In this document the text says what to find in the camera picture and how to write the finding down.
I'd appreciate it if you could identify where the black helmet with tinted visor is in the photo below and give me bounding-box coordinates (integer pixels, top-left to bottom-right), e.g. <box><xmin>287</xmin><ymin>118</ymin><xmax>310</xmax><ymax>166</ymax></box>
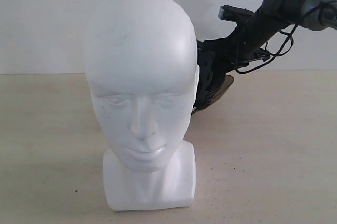
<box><xmin>191</xmin><ymin>40</ymin><xmax>234</xmax><ymax>114</ymax></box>

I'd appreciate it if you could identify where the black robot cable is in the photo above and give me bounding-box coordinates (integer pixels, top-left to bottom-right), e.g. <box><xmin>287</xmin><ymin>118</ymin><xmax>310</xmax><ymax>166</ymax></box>
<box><xmin>232</xmin><ymin>0</ymin><xmax>337</xmax><ymax>74</ymax></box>

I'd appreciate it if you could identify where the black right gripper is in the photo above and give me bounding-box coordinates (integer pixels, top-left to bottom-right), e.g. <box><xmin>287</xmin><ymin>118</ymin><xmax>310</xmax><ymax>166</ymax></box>
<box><xmin>204</xmin><ymin>22</ymin><xmax>263</xmax><ymax>82</ymax></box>

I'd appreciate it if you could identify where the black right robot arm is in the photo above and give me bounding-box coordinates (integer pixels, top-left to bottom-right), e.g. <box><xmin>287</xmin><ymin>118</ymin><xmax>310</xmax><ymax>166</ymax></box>
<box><xmin>199</xmin><ymin>0</ymin><xmax>336</xmax><ymax>76</ymax></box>

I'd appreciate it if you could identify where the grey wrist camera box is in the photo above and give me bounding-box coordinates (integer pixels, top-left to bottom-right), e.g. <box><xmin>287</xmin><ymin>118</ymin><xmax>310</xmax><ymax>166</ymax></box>
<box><xmin>218</xmin><ymin>5</ymin><xmax>254</xmax><ymax>22</ymax></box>

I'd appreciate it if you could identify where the white mannequin head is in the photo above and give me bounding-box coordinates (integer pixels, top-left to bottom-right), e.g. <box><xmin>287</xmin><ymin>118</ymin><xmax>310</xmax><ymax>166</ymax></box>
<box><xmin>85</xmin><ymin>0</ymin><xmax>199</xmax><ymax>211</ymax></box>

